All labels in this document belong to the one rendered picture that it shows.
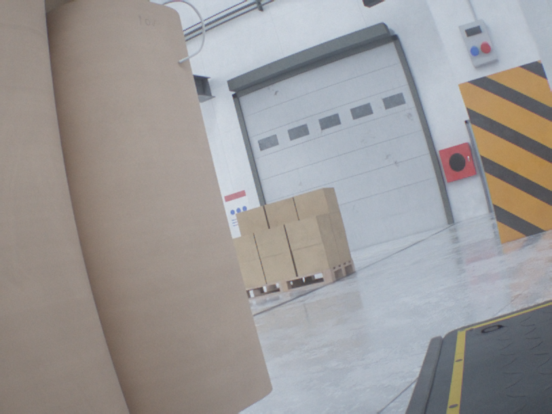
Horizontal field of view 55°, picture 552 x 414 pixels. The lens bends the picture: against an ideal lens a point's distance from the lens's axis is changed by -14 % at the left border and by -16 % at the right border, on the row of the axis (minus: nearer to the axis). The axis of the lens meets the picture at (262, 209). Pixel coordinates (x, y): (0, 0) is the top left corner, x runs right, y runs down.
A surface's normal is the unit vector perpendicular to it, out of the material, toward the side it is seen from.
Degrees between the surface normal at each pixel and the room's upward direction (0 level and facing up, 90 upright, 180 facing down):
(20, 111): 90
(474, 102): 90
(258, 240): 90
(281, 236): 90
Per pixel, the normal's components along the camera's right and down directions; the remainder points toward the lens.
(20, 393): 0.79, -0.24
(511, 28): -0.50, 0.07
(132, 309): 0.10, -0.09
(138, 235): 0.37, -0.16
